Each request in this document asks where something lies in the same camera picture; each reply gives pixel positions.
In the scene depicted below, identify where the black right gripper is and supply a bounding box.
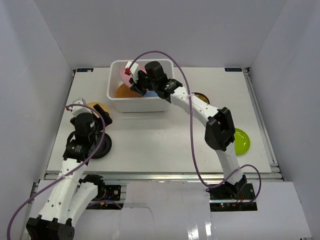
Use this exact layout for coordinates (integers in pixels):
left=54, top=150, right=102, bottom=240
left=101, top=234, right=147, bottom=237
left=130, top=70, right=158, bottom=96

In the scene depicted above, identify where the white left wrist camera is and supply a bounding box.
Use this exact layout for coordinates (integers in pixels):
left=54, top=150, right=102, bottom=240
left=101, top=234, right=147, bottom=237
left=71, top=97, right=92, bottom=117

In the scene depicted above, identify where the green round plate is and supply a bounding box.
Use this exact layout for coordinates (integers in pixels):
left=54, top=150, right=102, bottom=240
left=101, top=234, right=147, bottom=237
left=234, top=128, right=251, bottom=156

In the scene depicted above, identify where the amber patterned glass plate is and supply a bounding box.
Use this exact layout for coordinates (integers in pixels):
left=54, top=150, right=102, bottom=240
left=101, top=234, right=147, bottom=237
left=193, top=92, right=210, bottom=105

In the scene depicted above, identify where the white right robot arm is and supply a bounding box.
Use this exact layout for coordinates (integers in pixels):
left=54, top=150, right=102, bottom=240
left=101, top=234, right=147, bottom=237
left=124, top=61, right=247, bottom=200

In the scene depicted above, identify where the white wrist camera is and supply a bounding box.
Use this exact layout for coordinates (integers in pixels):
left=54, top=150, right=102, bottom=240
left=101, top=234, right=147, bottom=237
left=71, top=97, right=92, bottom=117
left=124, top=61, right=141, bottom=78

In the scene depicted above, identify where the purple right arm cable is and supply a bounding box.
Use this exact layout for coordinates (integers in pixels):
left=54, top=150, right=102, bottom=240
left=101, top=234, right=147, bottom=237
left=126, top=50, right=262, bottom=208

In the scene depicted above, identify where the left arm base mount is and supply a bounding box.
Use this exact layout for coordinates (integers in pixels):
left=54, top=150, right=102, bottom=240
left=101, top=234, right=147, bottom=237
left=79, top=174, right=122, bottom=210

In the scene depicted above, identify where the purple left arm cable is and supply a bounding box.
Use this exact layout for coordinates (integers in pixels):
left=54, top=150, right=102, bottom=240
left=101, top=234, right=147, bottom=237
left=5, top=104, right=106, bottom=240

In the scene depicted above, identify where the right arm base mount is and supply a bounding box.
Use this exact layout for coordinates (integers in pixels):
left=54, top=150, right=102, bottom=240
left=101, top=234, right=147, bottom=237
left=205, top=183, right=258, bottom=212

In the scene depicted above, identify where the black round plate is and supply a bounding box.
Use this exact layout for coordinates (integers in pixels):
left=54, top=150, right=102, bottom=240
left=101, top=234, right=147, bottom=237
left=92, top=132, right=112, bottom=160

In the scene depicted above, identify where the blue round plate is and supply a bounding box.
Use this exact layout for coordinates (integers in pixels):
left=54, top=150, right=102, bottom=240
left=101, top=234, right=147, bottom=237
left=144, top=91, right=158, bottom=98

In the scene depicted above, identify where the woven bamboo round plate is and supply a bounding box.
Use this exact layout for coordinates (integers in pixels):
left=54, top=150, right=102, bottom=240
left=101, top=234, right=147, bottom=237
left=115, top=84, right=141, bottom=98

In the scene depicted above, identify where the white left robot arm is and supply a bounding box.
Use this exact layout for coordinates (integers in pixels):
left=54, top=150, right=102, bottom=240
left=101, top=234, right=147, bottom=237
left=26, top=97, right=121, bottom=240

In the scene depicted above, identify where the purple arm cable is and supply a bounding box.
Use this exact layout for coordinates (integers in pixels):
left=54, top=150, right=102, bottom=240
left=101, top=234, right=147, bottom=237
left=126, top=50, right=262, bottom=208
left=5, top=104, right=106, bottom=240

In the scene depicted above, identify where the pink round plate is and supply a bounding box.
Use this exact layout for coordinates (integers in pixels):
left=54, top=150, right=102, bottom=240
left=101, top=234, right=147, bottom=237
left=120, top=65, right=146, bottom=88

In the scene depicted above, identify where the white plastic bin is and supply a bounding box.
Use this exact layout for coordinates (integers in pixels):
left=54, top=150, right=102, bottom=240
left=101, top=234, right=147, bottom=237
left=106, top=59, right=174, bottom=113

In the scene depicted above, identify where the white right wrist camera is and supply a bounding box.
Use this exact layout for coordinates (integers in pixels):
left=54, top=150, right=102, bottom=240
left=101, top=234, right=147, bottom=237
left=124, top=61, right=141, bottom=78

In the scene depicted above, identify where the orange round plastic plate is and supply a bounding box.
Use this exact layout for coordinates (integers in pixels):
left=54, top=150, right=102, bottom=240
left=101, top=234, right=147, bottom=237
left=82, top=102, right=111, bottom=119

